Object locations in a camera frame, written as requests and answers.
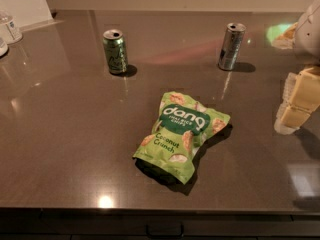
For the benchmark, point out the silver redbull can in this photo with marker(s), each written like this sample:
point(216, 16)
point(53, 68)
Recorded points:
point(231, 45)

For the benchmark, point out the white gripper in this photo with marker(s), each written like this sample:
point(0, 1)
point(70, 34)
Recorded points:
point(308, 34)

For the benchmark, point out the black drawer handle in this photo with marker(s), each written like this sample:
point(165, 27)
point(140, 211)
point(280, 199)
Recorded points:
point(165, 231)

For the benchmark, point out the clear plastic water bottle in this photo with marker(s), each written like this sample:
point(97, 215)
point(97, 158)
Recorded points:
point(9, 31)

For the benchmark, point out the white container at left edge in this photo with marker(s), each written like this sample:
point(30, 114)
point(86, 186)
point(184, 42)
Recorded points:
point(3, 47)

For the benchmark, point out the green soda can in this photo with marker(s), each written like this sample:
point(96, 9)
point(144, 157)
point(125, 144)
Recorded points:
point(115, 51)

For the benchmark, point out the green rice chip bag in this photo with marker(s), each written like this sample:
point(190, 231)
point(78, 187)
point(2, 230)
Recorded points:
point(183, 125)

